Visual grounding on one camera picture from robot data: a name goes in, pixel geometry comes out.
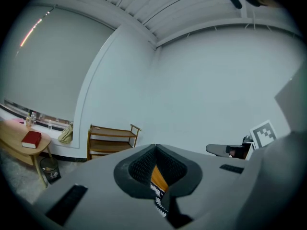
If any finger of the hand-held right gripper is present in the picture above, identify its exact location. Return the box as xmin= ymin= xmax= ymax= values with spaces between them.
xmin=205 ymin=143 xmax=245 ymax=158

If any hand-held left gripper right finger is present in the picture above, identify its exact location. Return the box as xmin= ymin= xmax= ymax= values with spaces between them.
xmin=155 ymin=143 xmax=264 ymax=230

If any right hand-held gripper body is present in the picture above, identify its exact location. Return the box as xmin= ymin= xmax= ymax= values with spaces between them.
xmin=240 ymin=119 xmax=278 ymax=161

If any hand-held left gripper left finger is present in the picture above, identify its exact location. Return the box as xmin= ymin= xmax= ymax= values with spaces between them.
xmin=32 ymin=143 xmax=157 ymax=230

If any orange sofa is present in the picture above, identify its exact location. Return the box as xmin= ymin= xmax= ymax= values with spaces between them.
xmin=151 ymin=164 xmax=169 ymax=192

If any light blue printed sweatshirt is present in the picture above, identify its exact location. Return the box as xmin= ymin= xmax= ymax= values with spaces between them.
xmin=236 ymin=63 xmax=307 ymax=230

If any black white striped blanket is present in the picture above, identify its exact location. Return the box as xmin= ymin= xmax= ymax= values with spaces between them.
xmin=150 ymin=181 xmax=169 ymax=218

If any dark wooden shelf cart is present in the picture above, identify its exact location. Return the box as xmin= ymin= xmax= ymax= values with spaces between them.
xmin=86 ymin=123 xmax=142 ymax=162

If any black mesh waste bin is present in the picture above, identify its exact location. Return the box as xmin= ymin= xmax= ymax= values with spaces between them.
xmin=39 ymin=156 xmax=62 ymax=185

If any beige cloth bag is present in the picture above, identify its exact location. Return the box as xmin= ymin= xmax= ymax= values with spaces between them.
xmin=58 ymin=124 xmax=74 ymax=144

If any red book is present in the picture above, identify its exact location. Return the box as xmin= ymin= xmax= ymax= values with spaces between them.
xmin=21 ymin=130 xmax=42 ymax=150

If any light wooden coffee table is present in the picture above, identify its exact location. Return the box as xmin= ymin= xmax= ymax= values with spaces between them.
xmin=0 ymin=119 xmax=53 ymax=188

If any grey roller blind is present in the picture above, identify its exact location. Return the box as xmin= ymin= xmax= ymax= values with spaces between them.
xmin=0 ymin=5 xmax=116 ymax=122

